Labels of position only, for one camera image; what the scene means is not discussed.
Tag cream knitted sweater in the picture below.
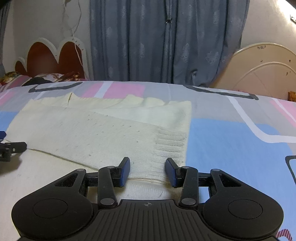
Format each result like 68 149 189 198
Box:
0 92 193 241

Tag floral pillows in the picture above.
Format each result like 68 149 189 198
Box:
1 71 82 87

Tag patterned pastel bed sheet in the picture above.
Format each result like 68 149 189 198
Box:
1 81 295 240

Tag red white scalloped headboard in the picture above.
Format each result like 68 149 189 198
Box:
15 37 89 79

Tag brown toy by footboard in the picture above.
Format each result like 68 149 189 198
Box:
287 91 296 102

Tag cream arched footboard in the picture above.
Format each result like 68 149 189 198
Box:
210 43 295 100

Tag blue-grey curtain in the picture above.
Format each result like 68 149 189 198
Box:
90 1 249 87

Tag white hanging cable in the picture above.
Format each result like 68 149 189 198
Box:
61 0 85 68

